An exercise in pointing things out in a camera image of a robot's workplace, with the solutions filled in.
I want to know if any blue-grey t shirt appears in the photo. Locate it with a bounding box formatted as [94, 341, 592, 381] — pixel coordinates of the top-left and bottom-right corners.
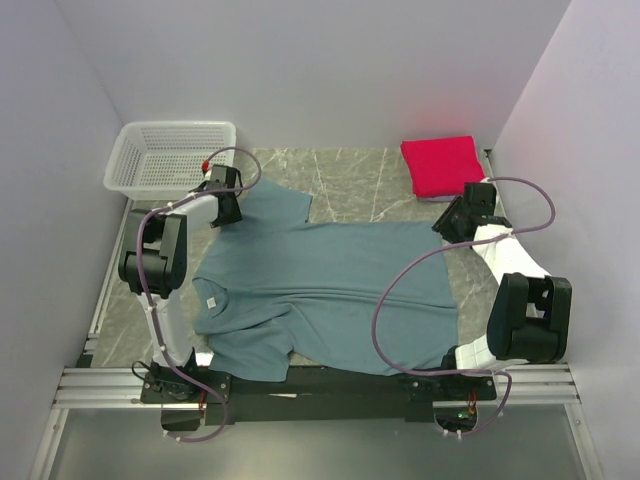
[193, 180, 458, 382]

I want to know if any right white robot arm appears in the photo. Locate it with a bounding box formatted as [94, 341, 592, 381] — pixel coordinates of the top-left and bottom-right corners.
[432, 181, 572, 399]

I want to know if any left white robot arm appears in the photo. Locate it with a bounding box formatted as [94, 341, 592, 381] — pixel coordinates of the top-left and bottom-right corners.
[118, 163, 243, 402]

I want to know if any folded lavender t shirt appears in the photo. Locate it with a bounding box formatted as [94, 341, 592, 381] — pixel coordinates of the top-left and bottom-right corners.
[416, 195, 457, 203]

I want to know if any folded red t shirt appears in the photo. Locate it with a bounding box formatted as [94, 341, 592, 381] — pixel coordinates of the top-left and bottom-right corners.
[400, 136, 485, 198]

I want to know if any white perforated plastic basket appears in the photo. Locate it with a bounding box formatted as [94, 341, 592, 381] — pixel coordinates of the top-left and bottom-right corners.
[103, 121, 236, 201]

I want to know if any black base crossbar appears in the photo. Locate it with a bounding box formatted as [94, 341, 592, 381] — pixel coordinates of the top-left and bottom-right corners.
[140, 367, 497, 431]

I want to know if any aluminium frame rail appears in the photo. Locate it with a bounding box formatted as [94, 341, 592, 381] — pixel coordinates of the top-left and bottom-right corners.
[52, 364, 581, 410]

